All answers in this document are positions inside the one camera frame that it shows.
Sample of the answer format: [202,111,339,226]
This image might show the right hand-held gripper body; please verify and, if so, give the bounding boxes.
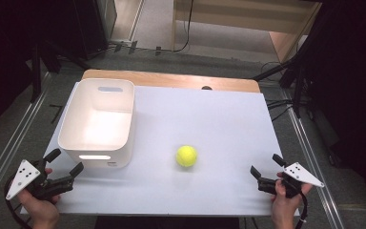
[257,161,326,199]

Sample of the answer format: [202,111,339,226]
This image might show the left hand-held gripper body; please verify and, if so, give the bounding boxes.
[5,159,76,201]

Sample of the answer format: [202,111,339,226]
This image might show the white plastic storage bin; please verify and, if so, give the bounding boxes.
[57,77,136,169]

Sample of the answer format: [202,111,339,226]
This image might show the yellow tennis ball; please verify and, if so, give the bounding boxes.
[175,145,198,168]

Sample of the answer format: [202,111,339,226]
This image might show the person's left hand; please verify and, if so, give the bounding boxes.
[16,167,61,229]

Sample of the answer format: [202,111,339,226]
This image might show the person's right hand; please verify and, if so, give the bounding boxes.
[270,172,315,229]

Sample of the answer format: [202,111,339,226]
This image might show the white table cover board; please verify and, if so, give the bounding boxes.
[20,81,300,218]

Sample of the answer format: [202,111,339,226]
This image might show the black metal stand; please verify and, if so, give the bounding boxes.
[28,39,92,104]
[252,30,314,119]

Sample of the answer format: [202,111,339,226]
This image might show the wooden table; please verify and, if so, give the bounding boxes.
[81,69,262,94]

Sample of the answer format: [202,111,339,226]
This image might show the dark cabinet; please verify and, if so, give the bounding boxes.
[71,0,119,60]

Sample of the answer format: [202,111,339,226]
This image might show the metal floor rail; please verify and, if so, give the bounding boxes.
[280,88,346,229]
[0,72,51,206]

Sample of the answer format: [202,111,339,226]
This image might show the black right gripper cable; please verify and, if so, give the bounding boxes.
[297,192,310,229]

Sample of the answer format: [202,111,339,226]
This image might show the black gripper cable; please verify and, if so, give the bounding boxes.
[297,192,310,229]
[3,175,31,229]

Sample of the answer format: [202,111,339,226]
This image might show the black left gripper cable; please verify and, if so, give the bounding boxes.
[3,175,31,229]

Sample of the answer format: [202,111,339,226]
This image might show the black floor cables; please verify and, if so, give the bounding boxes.
[264,97,300,123]

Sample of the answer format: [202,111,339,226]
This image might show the light wooden furniture frame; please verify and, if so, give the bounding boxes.
[171,0,324,64]

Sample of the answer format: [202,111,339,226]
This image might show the black hanging cable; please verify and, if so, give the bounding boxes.
[172,0,194,53]

